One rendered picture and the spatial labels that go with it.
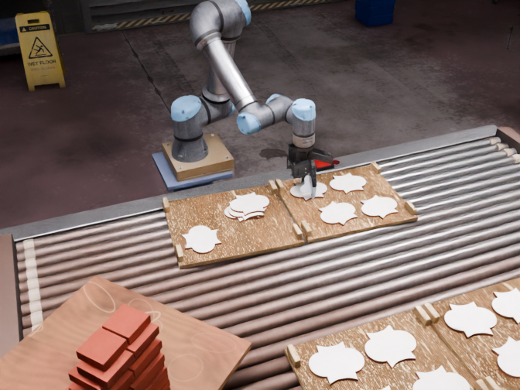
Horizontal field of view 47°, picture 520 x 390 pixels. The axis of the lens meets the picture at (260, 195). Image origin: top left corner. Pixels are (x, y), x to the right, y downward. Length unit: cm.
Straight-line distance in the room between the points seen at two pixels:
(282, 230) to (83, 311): 71
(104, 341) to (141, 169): 295
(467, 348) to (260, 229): 75
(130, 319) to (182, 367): 28
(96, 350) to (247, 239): 88
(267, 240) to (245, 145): 238
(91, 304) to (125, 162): 261
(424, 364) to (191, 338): 60
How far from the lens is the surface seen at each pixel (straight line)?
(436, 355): 167
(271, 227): 199
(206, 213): 206
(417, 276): 190
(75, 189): 400
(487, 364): 169
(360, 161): 241
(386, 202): 214
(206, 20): 206
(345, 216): 205
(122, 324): 123
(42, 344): 158
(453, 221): 216
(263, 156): 415
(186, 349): 149
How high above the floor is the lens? 218
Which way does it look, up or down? 35 degrees down
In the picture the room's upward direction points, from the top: straight up
